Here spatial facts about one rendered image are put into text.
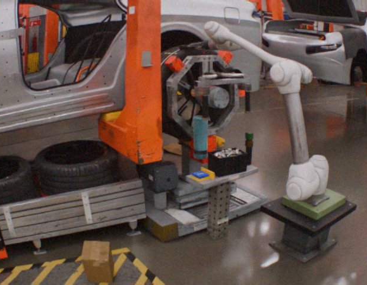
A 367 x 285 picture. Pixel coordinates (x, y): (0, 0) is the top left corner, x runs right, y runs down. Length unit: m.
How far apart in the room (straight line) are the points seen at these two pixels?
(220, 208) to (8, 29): 1.90
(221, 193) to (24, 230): 1.30
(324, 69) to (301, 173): 3.04
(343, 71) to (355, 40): 0.56
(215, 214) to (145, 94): 0.82
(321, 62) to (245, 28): 1.76
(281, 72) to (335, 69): 3.04
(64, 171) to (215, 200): 0.96
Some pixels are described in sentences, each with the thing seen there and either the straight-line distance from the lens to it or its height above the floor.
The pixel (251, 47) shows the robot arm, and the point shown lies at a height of 1.21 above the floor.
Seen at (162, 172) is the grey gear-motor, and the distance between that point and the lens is 2.69.
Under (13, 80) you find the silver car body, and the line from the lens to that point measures 2.59.
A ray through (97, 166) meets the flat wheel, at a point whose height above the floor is 0.49.
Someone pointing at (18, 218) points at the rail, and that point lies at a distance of 2.34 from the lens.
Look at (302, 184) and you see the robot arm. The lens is 2.03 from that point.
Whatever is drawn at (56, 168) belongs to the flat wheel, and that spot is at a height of 0.50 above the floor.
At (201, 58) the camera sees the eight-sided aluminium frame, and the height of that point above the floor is 1.10.
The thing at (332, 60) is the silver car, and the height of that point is 1.05.
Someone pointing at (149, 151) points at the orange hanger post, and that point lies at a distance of 2.41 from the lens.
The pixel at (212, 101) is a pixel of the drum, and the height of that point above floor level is 0.84.
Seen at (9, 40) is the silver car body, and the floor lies 1.40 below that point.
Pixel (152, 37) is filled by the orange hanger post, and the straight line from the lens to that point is 2.31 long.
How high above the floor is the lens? 1.32
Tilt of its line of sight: 17 degrees down
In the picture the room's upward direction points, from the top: 1 degrees counter-clockwise
